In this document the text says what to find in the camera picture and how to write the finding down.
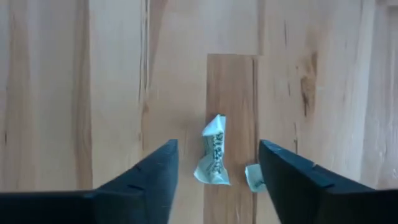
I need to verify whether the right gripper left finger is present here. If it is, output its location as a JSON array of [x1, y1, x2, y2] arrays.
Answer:
[[88, 139, 180, 224]]

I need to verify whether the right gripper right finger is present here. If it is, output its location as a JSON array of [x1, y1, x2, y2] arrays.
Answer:
[[258, 139, 377, 224]]

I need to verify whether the green white sweetener packet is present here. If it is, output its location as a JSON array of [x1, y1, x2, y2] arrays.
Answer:
[[244, 164, 267, 194], [193, 113, 231, 187]]

